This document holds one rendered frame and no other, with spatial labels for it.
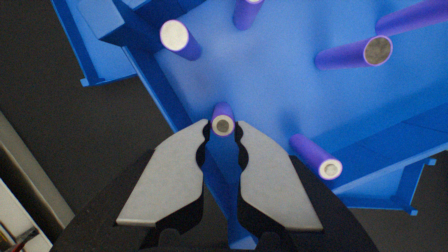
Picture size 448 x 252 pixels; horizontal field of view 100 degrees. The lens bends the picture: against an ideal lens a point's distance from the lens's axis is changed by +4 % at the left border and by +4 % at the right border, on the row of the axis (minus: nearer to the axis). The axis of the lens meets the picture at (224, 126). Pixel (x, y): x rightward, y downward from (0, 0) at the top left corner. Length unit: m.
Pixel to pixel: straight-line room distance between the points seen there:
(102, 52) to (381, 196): 1.06
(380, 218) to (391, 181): 0.16
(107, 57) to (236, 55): 0.54
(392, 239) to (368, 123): 0.87
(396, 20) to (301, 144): 0.12
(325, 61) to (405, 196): 0.78
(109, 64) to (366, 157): 0.65
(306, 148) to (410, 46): 0.14
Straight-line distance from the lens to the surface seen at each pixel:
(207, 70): 0.19
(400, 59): 0.25
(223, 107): 0.15
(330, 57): 0.18
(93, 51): 0.71
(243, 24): 0.17
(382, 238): 1.06
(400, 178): 0.93
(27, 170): 0.89
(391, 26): 0.23
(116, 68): 0.67
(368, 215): 0.96
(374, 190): 0.90
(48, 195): 0.90
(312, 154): 0.17
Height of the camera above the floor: 0.59
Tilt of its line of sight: 75 degrees down
